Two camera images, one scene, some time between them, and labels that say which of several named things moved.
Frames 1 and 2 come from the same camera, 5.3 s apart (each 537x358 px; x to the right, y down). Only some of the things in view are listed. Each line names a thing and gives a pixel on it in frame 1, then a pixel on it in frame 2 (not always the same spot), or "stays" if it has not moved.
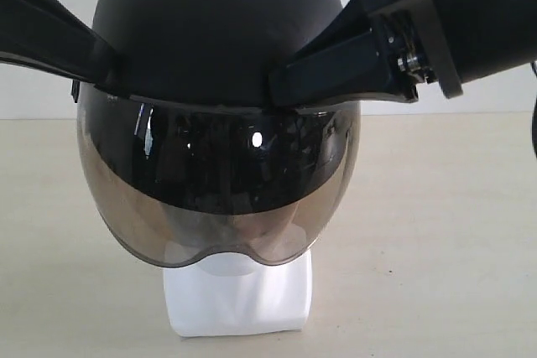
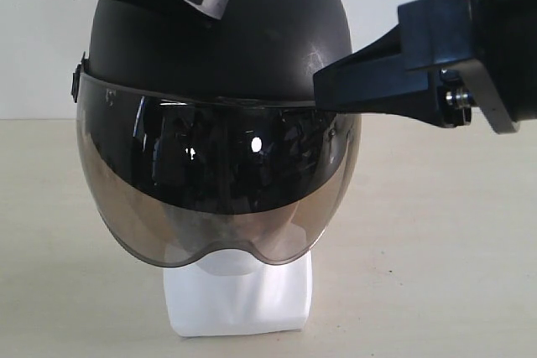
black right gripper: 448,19 → 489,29
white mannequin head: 231,293 stays
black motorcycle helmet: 193,160 stays
